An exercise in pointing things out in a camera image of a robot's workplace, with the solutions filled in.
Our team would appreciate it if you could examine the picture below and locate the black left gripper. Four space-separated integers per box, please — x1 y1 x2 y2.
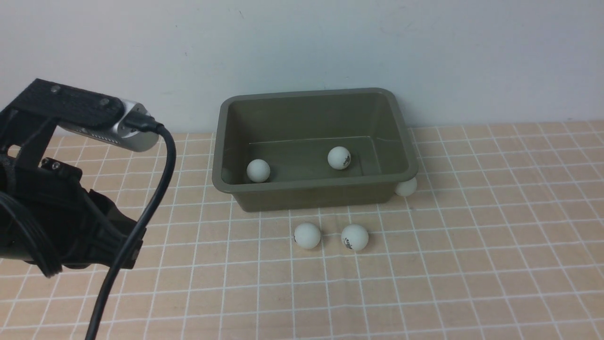
1 158 136 277

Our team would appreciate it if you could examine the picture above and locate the white ping-pong ball with logo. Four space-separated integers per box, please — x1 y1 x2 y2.
341 224 369 251

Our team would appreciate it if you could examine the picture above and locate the olive green plastic bin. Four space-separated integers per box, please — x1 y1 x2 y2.
212 88 419 212

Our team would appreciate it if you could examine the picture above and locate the beige checkered tablecloth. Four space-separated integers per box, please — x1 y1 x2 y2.
0 121 604 340

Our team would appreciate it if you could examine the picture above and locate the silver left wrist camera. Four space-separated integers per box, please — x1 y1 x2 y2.
7 78 159 153

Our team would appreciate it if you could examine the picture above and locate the black camera cable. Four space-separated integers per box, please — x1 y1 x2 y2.
84 111 177 340

